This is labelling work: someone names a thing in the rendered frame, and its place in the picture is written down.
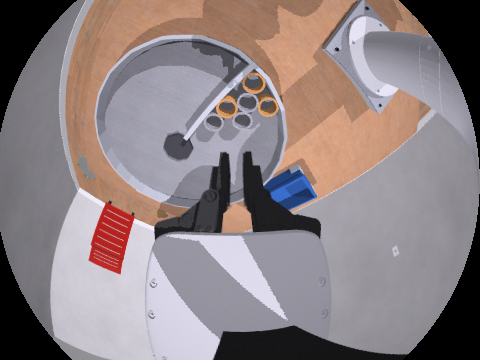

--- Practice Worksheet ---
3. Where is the bronze bushing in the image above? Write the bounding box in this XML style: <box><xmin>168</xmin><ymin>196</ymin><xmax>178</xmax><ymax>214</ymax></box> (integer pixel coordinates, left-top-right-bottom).
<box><xmin>257</xmin><ymin>94</ymin><xmax>279</xmax><ymax>117</ymax></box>
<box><xmin>216</xmin><ymin>95</ymin><xmax>238</xmax><ymax>118</ymax></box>
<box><xmin>242</xmin><ymin>71</ymin><xmax>265</xmax><ymax>94</ymax></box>

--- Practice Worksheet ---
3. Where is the grey metal bushing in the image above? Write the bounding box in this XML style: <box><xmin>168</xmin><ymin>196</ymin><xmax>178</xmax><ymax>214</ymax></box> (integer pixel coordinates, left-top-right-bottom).
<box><xmin>204</xmin><ymin>108</ymin><xmax>224</xmax><ymax>132</ymax></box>
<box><xmin>237</xmin><ymin>90</ymin><xmax>259</xmax><ymax>113</ymax></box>
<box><xmin>232</xmin><ymin>109</ymin><xmax>253</xmax><ymax>130</ymax></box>

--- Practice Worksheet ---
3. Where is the blue plastic crate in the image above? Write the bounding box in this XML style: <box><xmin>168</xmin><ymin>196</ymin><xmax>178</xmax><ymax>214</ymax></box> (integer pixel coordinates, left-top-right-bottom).
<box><xmin>263</xmin><ymin>163</ymin><xmax>317</xmax><ymax>210</ymax></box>

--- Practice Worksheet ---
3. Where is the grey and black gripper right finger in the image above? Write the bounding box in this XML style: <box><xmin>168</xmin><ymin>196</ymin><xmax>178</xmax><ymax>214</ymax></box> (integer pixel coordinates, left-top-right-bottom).
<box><xmin>243</xmin><ymin>151</ymin><xmax>321</xmax><ymax>238</ymax></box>

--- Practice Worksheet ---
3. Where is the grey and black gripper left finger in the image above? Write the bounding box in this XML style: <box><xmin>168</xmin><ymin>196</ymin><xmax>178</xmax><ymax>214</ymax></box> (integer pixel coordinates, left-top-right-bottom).
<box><xmin>154</xmin><ymin>152</ymin><xmax>231</xmax><ymax>240</ymax></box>

